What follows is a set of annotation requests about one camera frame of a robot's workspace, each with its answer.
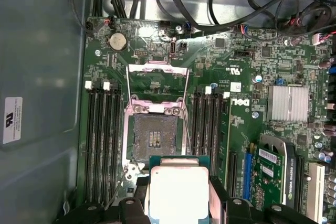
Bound black Nvidia graphics card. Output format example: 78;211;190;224
248;134;299;209

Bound round coin cell battery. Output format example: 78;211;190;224
108;31;129;52

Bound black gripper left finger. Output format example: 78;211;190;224
69;176;151;224

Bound black expansion slot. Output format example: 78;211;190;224
295;155;306;210
228;150;238;199

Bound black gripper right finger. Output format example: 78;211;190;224
209;175;320;224

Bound black power cable bundle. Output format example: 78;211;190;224
246;0;336;41

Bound silver CPU green edge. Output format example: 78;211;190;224
149;155;211;224

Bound white case wall sticker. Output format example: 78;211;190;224
2;97;24;145

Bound metal socket cover frame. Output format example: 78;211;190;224
125;61;190;112

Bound CPU socket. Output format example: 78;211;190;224
122;100;190;180

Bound metal socket locking lever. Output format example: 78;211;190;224
182;108;194;156
104;170;130;208

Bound silver finned heat sink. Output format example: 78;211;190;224
267;84;310;123

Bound blue expansion slot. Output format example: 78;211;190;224
243;142;253;201

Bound white expansion slot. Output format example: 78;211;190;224
307;162;326;224

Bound green motherboard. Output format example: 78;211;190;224
76;16;336;224

